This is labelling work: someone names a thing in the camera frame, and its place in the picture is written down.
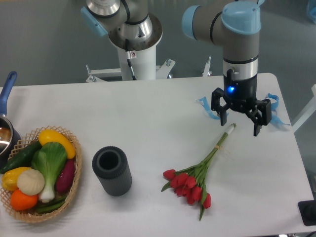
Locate white frame bar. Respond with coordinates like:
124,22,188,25
292,84,316,133

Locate orange fruit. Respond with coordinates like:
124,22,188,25
10,189,38,211

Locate black device at edge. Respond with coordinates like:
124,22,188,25
298,200,316,226

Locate red tulip bouquet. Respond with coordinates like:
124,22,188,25
161,123,237,220

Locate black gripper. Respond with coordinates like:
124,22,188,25
211,69,271,136

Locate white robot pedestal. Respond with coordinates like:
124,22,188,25
81,7,176,82

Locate dark green cucumber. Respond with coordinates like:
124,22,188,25
0,141,42,174

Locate white steamed bun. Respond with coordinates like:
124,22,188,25
17,169,45,196

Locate green bean pods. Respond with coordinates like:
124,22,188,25
35,196,67,214

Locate green bok choy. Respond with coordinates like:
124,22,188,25
31,142,67,203

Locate blue handled saucepan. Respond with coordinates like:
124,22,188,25
0,71,21,168

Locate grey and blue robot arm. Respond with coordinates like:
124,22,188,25
81,0,272,135

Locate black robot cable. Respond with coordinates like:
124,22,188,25
124,39,137,81

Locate yellow bell pepper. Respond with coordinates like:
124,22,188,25
1,167,31,192

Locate dark grey ribbed vase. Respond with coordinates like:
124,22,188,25
92,146,132,197

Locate woven wicker basket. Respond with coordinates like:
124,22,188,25
0,126,82,223

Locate purple sweet potato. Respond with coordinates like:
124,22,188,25
55,159,75,193

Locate blue face mask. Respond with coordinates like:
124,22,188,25
197,93,290,125

